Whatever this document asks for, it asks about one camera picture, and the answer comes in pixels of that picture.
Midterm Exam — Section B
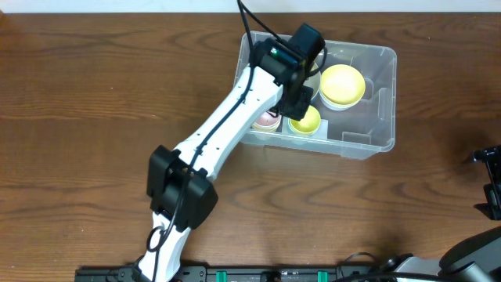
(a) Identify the grey bowl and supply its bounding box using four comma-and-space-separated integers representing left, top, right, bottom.
319, 91, 359, 111

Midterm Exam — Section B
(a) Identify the clear plastic storage container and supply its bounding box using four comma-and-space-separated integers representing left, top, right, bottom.
241, 40, 397, 160

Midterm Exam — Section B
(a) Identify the yellow bowl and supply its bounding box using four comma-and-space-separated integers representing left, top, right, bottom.
320, 64, 366, 107

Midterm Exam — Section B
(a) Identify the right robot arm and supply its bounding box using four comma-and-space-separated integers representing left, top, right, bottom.
382, 146, 500, 281

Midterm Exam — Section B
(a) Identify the light blue cup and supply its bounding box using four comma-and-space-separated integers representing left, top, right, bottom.
289, 124, 319, 145

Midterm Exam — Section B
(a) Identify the beige bowl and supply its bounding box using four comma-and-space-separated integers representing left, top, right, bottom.
305, 71, 321, 104

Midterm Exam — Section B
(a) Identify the white bowl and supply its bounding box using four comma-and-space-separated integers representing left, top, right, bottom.
323, 100, 355, 111

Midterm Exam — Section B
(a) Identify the left black cable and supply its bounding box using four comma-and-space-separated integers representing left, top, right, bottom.
145, 0, 329, 282

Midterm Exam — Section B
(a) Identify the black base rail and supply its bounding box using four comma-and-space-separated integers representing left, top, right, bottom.
74, 265, 375, 282

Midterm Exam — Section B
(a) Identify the yellow cup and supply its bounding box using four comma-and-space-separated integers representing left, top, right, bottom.
289, 106, 321, 132
252, 123, 279, 132

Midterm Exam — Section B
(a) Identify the pink cup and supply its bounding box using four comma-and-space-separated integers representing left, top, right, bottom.
255, 111, 282, 126

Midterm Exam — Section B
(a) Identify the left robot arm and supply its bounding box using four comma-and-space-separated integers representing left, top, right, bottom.
135, 23, 326, 281

